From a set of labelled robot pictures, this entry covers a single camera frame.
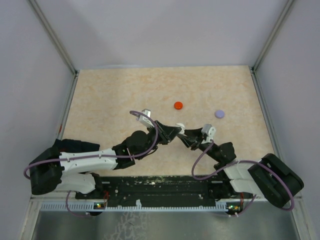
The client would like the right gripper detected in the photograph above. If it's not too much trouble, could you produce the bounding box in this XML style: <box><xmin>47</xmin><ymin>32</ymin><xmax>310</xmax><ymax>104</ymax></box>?
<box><xmin>178</xmin><ymin>127</ymin><xmax>221</xmax><ymax>162</ymax></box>

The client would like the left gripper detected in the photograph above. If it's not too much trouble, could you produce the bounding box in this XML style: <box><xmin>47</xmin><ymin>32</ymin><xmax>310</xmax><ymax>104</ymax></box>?
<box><xmin>137</xmin><ymin>120</ymin><xmax>182</xmax><ymax>160</ymax></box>

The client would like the white earbud charging case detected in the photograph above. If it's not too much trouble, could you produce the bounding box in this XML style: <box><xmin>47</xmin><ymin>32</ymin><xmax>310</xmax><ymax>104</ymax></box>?
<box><xmin>176</xmin><ymin>123</ymin><xmax>186</xmax><ymax>135</ymax></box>

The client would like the red earbud charging case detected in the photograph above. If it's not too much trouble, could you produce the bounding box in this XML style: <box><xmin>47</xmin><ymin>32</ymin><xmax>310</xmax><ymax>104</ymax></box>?
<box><xmin>173</xmin><ymin>101</ymin><xmax>184</xmax><ymax>110</ymax></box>

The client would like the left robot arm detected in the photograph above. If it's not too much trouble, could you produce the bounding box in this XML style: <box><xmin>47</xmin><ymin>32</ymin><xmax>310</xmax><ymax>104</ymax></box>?
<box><xmin>24</xmin><ymin>120</ymin><xmax>185</xmax><ymax>199</ymax></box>

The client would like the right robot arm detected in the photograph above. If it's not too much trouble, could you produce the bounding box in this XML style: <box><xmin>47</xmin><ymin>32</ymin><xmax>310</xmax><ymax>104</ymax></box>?
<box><xmin>178</xmin><ymin>123</ymin><xmax>304</xmax><ymax>211</ymax></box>

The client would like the purple earbud charging case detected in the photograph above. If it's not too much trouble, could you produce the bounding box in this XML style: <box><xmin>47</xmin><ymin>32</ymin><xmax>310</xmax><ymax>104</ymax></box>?
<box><xmin>214</xmin><ymin>110</ymin><xmax>225</xmax><ymax>119</ymax></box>

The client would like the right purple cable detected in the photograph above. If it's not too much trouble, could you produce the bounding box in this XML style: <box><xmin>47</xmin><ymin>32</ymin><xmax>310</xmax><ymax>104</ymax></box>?
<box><xmin>191</xmin><ymin>139</ymin><xmax>296</xmax><ymax>212</ymax></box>

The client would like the purple cable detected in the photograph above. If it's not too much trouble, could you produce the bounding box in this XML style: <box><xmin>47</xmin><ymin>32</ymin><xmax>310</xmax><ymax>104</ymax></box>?
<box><xmin>191</xmin><ymin>139</ymin><xmax>296</xmax><ymax>212</ymax></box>
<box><xmin>23</xmin><ymin>110</ymin><xmax>160</xmax><ymax>180</ymax></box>

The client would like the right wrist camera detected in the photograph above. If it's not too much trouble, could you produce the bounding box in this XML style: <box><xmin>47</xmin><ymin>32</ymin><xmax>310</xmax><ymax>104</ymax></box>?
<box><xmin>201</xmin><ymin>124</ymin><xmax>217</xmax><ymax>141</ymax></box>

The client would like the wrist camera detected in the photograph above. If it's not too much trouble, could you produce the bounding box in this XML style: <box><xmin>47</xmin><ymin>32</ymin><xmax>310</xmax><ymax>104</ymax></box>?
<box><xmin>136</xmin><ymin>109</ymin><xmax>154</xmax><ymax>129</ymax></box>
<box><xmin>201</xmin><ymin>124</ymin><xmax>217</xmax><ymax>141</ymax></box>

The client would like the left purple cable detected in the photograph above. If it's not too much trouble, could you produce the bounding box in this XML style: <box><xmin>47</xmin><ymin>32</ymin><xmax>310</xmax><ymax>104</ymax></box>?
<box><xmin>23</xmin><ymin>110</ymin><xmax>160</xmax><ymax>180</ymax></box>

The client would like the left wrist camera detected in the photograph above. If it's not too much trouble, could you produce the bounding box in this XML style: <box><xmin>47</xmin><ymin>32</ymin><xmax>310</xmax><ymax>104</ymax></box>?
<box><xmin>136</xmin><ymin>109</ymin><xmax>154</xmax><ymax>129</ymax></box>

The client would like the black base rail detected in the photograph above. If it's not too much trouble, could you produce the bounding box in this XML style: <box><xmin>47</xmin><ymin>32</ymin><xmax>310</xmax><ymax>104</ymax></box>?
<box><xmin>74</xmin><ymin>174</ymin><xmax>251</xmax><ymax>208</ymax></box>

